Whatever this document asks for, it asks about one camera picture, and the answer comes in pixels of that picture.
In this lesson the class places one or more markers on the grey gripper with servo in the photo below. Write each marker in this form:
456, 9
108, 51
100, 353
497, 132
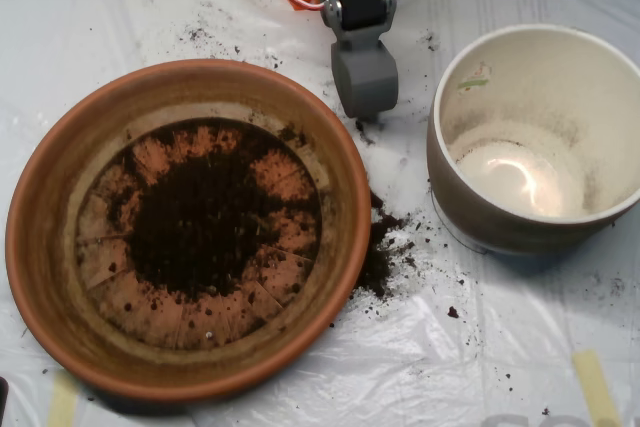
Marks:
366, 78

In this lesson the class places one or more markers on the white ceramic pot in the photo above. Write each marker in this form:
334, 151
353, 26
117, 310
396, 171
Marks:
465, 212

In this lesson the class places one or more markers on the spilled dark soil pile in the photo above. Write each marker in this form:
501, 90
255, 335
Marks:
380, 257

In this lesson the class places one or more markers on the small dark maroon fragment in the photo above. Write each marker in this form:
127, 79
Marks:
453, 312

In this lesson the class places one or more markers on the terracotta plant saucer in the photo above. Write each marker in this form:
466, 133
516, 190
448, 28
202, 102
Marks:
50, 247

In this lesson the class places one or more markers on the green label sticker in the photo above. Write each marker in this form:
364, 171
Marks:
472, 82

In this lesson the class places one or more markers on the white plastic cover sheet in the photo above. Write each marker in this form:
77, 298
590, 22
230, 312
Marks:
450, 372

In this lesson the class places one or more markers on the beige masking tape strip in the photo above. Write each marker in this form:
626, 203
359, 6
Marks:
595, 387
62, 402

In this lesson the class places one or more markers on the dark object at edge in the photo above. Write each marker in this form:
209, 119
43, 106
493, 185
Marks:
3, 397

